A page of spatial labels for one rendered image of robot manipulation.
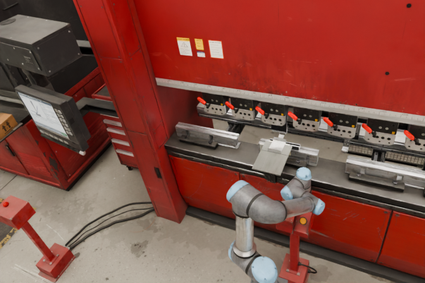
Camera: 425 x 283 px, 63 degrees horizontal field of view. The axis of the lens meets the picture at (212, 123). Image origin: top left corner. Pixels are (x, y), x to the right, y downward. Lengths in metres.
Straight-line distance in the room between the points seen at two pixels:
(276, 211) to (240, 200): 0.16
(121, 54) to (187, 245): 1.71
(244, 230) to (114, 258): 1.77
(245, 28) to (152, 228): 2.04
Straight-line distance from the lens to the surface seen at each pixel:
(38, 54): 1.99
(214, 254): 3.03
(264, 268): 1.80
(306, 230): 2.27
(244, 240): 1.74
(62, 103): 2.08
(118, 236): 3.36
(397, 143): 2.48
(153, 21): 2.20
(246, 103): 2.18
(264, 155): 2.26
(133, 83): 2.25
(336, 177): 2.32
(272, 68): 1.98
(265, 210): 1.48
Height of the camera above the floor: 2.58
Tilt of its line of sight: 38 degrees down
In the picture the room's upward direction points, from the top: 10 degrees counter-clockwise
